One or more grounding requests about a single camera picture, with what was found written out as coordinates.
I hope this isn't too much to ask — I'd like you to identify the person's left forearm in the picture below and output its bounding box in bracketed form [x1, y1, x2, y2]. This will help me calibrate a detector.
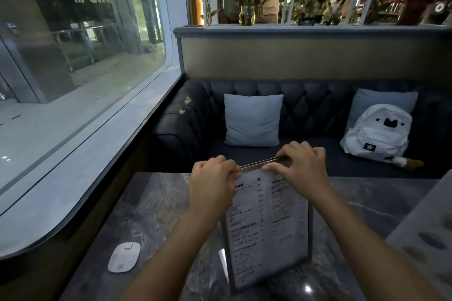
[119, 210, 226, 301]

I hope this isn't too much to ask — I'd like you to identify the white and brown plush toy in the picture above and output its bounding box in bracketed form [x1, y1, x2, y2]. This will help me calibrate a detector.
[385, 156, 424, 173]

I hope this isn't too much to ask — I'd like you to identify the person's left hand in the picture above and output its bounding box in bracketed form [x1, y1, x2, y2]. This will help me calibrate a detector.
[189, 155, 242, 219]

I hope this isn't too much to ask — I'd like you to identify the white oval table device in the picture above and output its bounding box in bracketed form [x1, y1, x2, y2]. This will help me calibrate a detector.
[108, 242, 141, 273]

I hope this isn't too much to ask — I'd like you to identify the person's right forearm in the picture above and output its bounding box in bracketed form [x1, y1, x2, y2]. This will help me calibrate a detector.
[312, 188, 446, 301]

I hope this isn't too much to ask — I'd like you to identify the grey-topped booth partition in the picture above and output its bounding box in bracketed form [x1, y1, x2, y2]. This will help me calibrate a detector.
[173, 25, 452, 82]

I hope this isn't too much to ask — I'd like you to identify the clear menu stand dark frame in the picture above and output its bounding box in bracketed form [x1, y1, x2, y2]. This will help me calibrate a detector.
[221, 156, 314, 295]

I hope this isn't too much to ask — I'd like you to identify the white cat-print backpack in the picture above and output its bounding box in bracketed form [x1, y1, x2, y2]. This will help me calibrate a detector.
[340, 104, 413, 163]

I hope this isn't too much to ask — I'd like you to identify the person's right hand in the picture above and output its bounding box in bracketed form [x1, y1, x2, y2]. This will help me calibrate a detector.
[262, 141, 333, 203]

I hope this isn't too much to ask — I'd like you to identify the light blue square cushion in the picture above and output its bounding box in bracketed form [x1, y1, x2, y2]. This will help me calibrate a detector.
[344, 88, 419, 135]
[223, 94, 284, 148]

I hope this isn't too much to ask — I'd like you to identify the glass vase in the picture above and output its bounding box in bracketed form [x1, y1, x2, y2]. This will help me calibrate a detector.
[239, 5, 256, 26]

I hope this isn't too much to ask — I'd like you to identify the white printed menu sheet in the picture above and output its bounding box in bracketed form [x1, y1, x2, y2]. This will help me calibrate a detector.
[226, 168, 310, 289]

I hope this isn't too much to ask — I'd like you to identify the white pebble-patterned mat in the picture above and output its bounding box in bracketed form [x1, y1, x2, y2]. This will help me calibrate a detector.
[385, 170, 452, 294]

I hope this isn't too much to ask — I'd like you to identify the dark tufted leather sofa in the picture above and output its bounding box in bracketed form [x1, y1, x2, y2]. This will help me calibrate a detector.
[152, 79, 452, 180]

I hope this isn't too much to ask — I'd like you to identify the large rounded glass window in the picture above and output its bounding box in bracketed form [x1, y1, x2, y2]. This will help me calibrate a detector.
[0, 0, 174, 194]

